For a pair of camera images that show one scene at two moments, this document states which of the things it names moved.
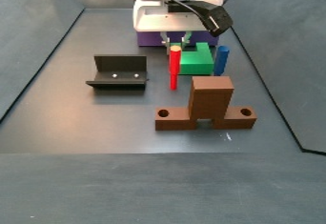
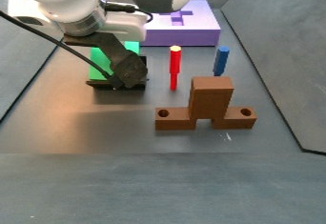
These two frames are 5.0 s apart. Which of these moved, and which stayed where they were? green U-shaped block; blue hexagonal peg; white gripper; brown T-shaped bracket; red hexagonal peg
Moved: green U-shaped block; white gripper
Stayed: red hexagonal peg; blue hexagonal peg; brown T-shaped bracket
